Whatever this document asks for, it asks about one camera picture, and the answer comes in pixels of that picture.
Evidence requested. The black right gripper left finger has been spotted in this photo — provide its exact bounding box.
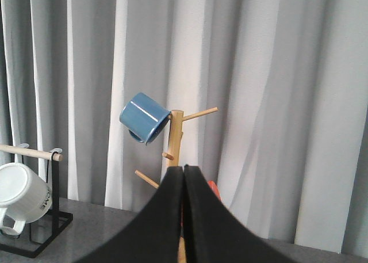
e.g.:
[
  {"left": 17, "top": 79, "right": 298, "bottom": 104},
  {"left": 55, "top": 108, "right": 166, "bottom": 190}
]
[{"left": 78, "top": 166, "right": 183, "bottom": 262}]

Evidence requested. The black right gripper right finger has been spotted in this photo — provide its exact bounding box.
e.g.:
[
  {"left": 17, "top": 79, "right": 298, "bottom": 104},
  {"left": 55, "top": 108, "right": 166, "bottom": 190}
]
[{"left": 183, "top": 165, "right": 293, "bottom": 263}]

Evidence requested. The orange enamel mug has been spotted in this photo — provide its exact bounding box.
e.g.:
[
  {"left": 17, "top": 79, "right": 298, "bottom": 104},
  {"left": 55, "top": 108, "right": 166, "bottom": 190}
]
[{"left": 208, "top": 180, "right": 221, "bottom": 201}]

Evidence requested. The blue enamel mug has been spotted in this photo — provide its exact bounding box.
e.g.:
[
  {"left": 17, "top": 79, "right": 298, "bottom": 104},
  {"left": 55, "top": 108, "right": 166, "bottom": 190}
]
[{"left": 119, "top": 93, "right": 171, "bottom": 145}]

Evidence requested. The wooden mug tree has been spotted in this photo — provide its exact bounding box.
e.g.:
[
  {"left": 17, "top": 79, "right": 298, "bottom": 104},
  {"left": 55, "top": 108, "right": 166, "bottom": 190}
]
[{"left": 135, "top": 107, "right": 218, "bottom": 262}]

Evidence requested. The white ribbed hanging mug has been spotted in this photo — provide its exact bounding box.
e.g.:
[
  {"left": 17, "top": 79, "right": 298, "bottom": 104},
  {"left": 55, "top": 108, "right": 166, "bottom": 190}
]
[{"left": 1, "top": 162, "right": 53, "bottom": 235}]

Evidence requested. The grey curtain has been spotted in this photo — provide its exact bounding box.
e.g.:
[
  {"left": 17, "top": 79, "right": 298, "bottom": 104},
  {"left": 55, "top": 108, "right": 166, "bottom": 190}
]
[{"left": 1, "top": 0, "right": 367, "bottom": 257}]

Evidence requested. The black wire mug rack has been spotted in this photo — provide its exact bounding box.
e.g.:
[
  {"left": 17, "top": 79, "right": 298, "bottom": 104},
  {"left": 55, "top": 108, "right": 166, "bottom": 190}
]
[{"left": 1, "top": 144, "right": 73, "bottom": 258}]

